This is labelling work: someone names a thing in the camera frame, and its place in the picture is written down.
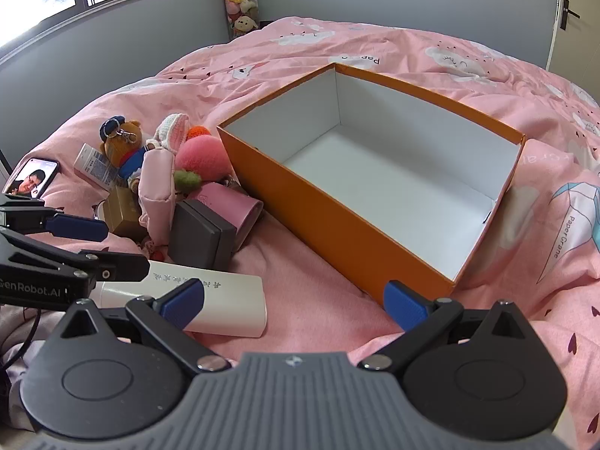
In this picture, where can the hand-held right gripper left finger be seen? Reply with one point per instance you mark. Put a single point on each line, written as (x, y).
(183, 303)

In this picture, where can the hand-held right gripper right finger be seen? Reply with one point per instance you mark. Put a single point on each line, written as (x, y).
(404, 307)

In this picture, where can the orange cardboard box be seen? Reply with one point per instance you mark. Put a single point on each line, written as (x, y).
(328, 225)

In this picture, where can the white door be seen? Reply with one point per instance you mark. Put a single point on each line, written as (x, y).
(579, 51)

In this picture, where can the pink printed blanket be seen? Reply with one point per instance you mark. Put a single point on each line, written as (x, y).
(304, 281)

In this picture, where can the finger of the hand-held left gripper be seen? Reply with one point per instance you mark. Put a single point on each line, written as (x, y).
(79, 227)
(112, 266)

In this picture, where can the white lotion tube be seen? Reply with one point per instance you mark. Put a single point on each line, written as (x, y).
(93, 164)

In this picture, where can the small clear round container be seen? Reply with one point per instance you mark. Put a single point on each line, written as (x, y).
(96, 210)

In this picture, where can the pink peach plush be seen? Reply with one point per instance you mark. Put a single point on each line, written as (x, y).
(206, 159)

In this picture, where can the white crochet bunny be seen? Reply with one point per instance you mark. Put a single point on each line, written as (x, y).
(169, 133)

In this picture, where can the pink zip pouch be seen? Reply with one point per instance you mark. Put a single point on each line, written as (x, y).
(157, 183)

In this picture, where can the smartphone with lit screen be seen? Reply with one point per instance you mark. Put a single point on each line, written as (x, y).
(33, 178)

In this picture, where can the orange crochet ball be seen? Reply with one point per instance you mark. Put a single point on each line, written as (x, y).
(199, 132)

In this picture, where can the dark grey box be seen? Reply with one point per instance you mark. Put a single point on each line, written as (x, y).
(197, 234)

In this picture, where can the pink cylindrical case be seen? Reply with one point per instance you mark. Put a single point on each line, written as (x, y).
(229, 206)

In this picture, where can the small gold box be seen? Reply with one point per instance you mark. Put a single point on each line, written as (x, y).
(121, 211)

